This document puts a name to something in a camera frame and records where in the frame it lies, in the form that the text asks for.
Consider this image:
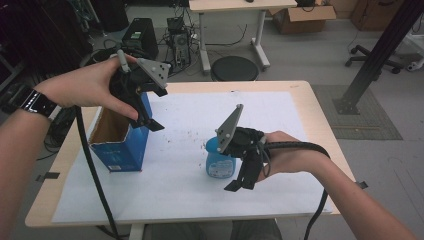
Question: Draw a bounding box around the blue spray bottle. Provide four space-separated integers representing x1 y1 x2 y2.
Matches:
205 136 238 180

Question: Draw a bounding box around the dark curtain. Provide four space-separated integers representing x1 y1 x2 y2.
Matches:
0 0 95 88

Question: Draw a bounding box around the open-sided computer tower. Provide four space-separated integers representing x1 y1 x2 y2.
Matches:
166 17 192 69

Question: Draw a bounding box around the black floor cable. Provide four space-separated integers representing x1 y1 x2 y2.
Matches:
204 23 250 47

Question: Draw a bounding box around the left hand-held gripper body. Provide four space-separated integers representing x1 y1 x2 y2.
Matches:
109 49 172 101

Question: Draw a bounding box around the closed brown cardboard box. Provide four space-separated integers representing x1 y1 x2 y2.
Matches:
349 0 406 33

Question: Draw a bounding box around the person's right hand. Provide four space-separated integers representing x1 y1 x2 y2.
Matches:
256 130 331 183

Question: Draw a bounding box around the light wooden desk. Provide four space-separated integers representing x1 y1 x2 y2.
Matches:
188 0 298 75

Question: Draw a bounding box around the thin grey cable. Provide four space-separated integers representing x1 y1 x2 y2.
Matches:
257 139 272 178

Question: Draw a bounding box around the black computer tower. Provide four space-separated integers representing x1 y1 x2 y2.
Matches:
121 17 160 61

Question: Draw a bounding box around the black metal stand beam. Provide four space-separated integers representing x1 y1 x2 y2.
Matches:
332 0 424 116

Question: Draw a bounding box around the grey floor mat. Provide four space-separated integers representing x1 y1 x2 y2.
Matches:
311 84 404 141

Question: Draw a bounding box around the open brown cardboard box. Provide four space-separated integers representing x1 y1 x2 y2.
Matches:
268 4 337 35

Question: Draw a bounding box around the black wristwatch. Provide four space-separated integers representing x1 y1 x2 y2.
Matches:
0 83 63 120

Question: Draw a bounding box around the white table mat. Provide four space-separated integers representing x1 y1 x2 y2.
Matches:
51 91 334 224

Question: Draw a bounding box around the black office chair base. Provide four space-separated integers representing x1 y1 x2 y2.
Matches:
344 44 405 75

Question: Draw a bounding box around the person's left hand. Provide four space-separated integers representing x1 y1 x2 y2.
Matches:
34 55 140 122

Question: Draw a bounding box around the round black stool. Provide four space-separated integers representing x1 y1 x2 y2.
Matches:
210 55 260 82

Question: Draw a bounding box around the black sleeved gripper cable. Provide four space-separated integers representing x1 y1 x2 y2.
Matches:
265 141 332 240
74 105 122 240

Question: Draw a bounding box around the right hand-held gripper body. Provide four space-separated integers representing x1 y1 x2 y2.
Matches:
215 103 268 160

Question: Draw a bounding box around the blue cardboard box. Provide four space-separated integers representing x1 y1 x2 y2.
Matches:
87 92 153 173

